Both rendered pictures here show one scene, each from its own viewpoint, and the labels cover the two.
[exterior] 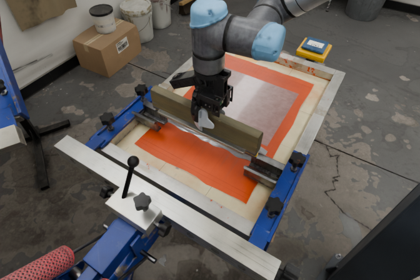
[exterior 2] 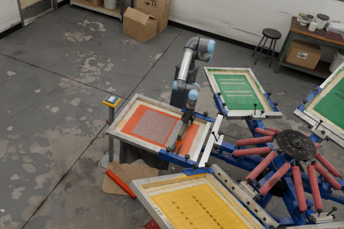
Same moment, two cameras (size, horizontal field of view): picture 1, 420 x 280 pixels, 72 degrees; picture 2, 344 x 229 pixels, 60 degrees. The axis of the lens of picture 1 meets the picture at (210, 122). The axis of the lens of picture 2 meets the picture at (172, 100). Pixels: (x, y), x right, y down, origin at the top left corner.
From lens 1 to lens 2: 2.41 m
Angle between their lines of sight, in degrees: 72
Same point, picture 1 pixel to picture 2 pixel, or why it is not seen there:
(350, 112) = (68, 121)
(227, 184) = (194, 129)
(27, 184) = not seen: outside the picture
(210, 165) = (189, 134)
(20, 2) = not seen: outside the picture
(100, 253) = (230, 146)
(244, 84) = (143, 124)
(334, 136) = (88, 133)
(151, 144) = (185, 151)
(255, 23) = (196, 86)
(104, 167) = (207, 153)
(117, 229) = (223, 144)
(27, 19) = not seen: outside the picture
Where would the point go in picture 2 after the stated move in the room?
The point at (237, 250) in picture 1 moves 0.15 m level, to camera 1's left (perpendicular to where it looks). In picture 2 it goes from (218, 121) to (224, 133)
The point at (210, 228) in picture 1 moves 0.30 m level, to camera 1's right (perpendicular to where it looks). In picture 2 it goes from (215, 126) to (206, 104)
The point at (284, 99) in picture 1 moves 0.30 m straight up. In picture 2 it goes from (151, 113) to (154, 88)
